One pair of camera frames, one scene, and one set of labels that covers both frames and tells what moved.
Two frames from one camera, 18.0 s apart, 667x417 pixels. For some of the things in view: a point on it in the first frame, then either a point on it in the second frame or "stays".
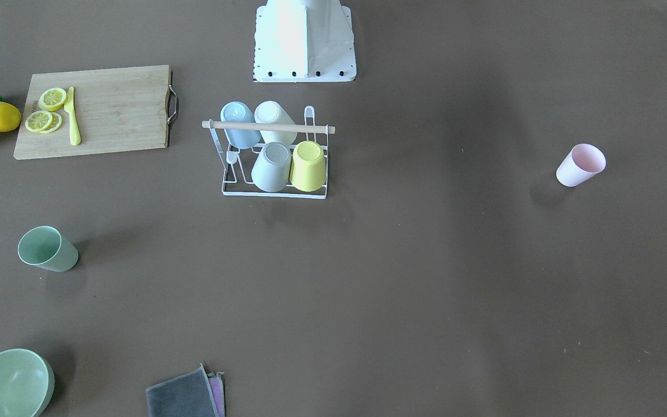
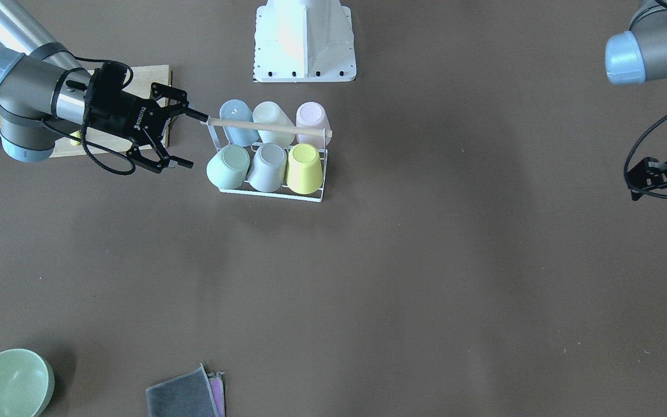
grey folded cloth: x=189 y=395 stays
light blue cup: x=236 y=111 stays
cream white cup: x=272 y=112 stays
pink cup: x=582 y=163 to x=312 y=114
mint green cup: x=45 y=247 to x=227 y=169
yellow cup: x=308 y=172 stays
